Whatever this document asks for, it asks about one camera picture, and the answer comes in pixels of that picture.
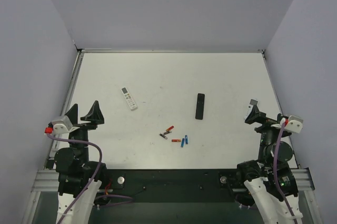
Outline white rounded remote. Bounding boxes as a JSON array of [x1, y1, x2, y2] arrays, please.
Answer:
[[244, 99, 259, 120]]

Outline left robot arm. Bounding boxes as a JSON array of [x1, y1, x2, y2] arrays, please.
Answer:
[[47, 101, 108, 223]]

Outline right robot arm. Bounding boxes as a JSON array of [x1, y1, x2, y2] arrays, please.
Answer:
[[234, 100, 303, 223]]

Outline white air conditioner remote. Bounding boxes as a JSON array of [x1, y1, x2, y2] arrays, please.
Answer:
[[121, 87, 138, 111]]

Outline black slim remote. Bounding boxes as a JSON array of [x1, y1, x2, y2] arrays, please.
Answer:
[[195, 93, 205, 120]]

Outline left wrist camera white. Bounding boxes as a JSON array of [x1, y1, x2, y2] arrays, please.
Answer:
[[44, 115, 79, 135]]

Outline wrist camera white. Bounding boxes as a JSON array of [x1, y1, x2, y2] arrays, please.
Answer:
[[280, 115, 303, 134], [44, 115, 79, 135]]

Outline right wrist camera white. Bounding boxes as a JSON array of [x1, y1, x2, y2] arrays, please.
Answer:
[[280, 115, 303, 134]]

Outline aluminium front rail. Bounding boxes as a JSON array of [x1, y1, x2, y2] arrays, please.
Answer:
[[32, 170, 59, 192]]

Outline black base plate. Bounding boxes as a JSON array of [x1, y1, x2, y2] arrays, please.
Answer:
[[97, 169, 254, 205]]

